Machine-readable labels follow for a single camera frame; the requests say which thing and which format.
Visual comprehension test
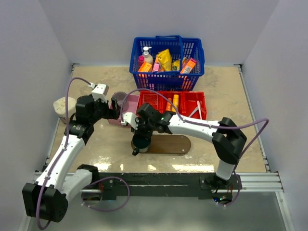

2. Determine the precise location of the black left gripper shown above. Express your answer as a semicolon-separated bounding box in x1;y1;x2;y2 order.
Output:
89;96;122;124

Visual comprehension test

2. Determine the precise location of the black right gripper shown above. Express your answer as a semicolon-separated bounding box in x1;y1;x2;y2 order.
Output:
131;116;155;139

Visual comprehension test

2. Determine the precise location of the translucent purple mug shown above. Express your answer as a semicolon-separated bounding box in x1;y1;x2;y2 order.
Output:
111;91;127;113

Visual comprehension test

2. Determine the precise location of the clear acrylic toothbrush holder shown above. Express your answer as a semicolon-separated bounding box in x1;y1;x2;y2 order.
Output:
141;93;158;110

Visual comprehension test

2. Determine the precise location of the dark green mug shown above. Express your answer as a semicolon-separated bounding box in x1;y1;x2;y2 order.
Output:
131;134;151;156

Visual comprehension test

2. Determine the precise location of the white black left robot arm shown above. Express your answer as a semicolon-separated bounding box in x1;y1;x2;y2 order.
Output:
22;95;120;222

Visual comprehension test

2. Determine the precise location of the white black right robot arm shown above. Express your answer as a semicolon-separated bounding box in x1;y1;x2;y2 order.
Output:
123;103;247;189

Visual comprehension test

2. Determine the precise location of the brown wooden oval tray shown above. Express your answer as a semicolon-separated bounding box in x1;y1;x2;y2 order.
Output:
145;134;192;155

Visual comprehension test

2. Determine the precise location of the light blue toothbrush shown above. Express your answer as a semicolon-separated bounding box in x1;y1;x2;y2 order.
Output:
189;107;200;117

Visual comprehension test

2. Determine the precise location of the pink drawer box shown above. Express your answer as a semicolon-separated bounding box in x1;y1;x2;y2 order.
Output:
108;94;139;126

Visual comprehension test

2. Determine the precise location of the red three-compartment bin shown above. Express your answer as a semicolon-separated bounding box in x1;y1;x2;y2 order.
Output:
137;91;207;120

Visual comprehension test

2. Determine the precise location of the orange carton left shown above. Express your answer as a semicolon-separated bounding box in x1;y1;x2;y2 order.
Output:
138;62;153;73

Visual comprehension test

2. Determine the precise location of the pink small box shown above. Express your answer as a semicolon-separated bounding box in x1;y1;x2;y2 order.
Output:
152;62;160;73

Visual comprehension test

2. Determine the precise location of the cream tissue roll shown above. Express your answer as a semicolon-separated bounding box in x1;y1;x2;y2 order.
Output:
53;97;76;124

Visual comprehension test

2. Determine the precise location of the yellow green packet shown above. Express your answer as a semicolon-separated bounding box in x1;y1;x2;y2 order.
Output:
171;59;184;71

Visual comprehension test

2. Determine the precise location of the white pump lotion bottle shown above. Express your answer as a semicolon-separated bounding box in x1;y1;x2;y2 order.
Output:
142;46;153;64

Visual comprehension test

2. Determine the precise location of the yellow snack bag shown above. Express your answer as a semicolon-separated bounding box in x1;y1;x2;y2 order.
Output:
157;49;172;72

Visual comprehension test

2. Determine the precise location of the orange box in basket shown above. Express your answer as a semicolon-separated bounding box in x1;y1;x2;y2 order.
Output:
180;58;197;74

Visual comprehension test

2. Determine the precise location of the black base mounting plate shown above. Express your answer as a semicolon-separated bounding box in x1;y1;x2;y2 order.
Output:
84;172;242;200

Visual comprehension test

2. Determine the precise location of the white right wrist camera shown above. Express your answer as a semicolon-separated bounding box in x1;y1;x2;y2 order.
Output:
121;112;138;129

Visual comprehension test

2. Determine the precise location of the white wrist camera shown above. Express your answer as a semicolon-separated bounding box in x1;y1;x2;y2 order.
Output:
121;112;138;129
89;83;109;103

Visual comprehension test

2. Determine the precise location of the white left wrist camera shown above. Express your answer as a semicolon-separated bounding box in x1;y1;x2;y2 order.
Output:
89;83;109;103

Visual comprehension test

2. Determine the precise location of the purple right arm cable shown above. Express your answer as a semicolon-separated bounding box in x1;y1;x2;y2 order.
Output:
120;89;270;207

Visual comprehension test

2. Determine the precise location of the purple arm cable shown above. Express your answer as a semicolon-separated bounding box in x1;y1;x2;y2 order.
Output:
36;77;130;231
120;89;270;207

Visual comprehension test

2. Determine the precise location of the aluminium frame rail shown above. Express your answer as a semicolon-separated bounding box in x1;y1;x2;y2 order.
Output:
237;171;284;192

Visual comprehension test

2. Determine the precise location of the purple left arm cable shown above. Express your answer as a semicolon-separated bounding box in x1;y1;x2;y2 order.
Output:
36;77;130;231

